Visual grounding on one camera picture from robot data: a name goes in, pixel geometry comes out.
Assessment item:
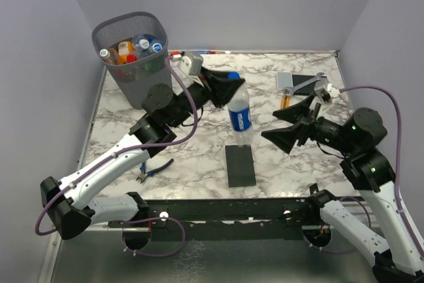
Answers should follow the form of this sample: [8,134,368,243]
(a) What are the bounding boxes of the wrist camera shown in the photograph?
[314,78,341,104]
[171,51,203,78]

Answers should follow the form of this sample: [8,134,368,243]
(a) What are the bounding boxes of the large orange juice bottle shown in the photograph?
[99,48,120,65]

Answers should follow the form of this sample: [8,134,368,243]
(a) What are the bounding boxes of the small orange juice bottle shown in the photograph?
[117,40,134,64]

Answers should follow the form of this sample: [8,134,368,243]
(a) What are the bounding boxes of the yellow utility knife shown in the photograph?
[280,95,290,109]

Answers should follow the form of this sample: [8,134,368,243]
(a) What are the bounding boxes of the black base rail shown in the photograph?
[109,196,335,243]

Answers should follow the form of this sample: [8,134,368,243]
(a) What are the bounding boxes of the pepsi label clear bottle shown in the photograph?
[227,84,254,146]

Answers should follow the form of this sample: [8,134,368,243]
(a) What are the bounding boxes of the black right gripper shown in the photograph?
[262,91,358,154]

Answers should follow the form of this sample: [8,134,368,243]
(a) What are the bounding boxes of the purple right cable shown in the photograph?
[304,85,424,255]

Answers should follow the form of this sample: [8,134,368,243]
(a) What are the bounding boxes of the purple cable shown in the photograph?
[304,85,424,255]
[34,56,199,258]

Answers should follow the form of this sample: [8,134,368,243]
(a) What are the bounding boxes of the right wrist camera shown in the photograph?
[314,78,341,104]

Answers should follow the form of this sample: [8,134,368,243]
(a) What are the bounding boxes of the black box rear right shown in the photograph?
[293,75,315,96]

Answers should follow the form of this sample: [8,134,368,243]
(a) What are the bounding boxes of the green plastic bottle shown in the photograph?
[142,58,164,76]

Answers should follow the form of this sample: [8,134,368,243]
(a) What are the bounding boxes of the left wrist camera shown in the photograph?
[171,51,203,78]

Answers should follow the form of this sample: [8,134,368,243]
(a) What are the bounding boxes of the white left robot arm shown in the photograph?
[35,68,245,240]

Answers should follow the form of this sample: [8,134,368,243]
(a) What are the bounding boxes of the blue label bottle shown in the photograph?
[148,39,163,55]

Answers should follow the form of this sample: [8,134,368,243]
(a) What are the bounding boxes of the clear crushed bottle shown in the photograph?
[132,34,150,53]

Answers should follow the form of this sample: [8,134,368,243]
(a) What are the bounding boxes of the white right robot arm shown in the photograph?
[261,96,423,282]

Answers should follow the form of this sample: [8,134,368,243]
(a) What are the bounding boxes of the grey white hub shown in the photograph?
[276,72,293,90]

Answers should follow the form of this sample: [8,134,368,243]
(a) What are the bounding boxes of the grey mesh waste bin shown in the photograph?
[91,12,172,109]

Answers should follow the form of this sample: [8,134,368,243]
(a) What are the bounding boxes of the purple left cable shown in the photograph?
[34,56,199,258]

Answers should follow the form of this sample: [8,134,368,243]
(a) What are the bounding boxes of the silver wrench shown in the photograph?
[282,72,326,96]

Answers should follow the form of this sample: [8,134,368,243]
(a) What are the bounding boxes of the black network switch centre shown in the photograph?
[225,145,256,188]

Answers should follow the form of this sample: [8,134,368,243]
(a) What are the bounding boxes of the blue handled pliers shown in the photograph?
[136,158,174,184]

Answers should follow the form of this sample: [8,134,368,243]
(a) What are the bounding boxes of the red label bottle red cap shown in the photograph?
[126,54,138,63]

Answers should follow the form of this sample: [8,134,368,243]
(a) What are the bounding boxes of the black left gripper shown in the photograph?
[170,66,245,129]

